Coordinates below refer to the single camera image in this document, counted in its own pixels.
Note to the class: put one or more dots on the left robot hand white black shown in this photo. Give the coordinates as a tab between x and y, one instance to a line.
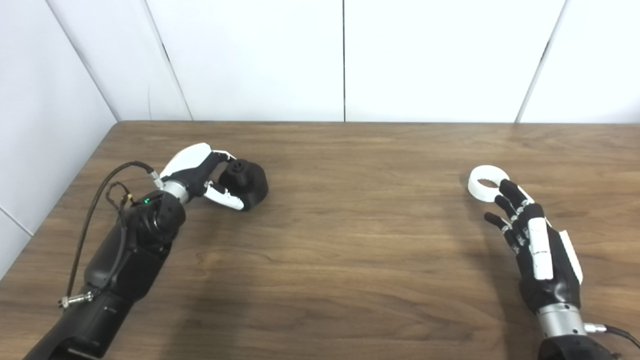
192	162

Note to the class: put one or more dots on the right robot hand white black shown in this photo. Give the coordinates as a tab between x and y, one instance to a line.
547	265

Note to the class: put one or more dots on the round black plastic part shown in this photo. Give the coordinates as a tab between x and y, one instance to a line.
247	182

